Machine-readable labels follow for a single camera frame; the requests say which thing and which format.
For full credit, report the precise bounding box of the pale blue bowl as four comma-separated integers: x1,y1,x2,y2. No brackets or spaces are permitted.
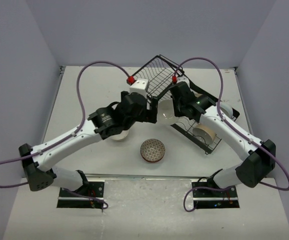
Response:
157,99,179,126

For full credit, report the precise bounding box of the brown white patterned bowl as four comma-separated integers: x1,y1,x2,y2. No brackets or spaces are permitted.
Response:
140,138,166,163

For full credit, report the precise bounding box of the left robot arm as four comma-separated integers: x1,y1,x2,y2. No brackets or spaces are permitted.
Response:
18,91,158,197

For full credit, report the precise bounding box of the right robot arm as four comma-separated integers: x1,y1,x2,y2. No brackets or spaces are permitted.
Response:
169,82,276,197

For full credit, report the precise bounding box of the white bowl back right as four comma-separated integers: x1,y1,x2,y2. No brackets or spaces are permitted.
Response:
220,101,234,119

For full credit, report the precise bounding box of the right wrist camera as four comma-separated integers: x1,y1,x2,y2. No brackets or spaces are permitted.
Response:
176,76,190,86

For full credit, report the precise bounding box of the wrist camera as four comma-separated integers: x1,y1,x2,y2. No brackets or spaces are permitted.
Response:
176,76,190,86
129,78,150,98

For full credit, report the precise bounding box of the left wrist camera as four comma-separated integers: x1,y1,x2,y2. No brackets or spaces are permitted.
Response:
129,78,150,98

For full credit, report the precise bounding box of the black wire dish rack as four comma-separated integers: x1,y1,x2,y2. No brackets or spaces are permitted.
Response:
129,54,240,156

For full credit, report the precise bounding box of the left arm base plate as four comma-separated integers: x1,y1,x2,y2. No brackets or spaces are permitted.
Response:
56,181,106,210

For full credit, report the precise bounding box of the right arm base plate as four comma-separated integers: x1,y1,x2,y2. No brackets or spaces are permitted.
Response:
192,186,240,209

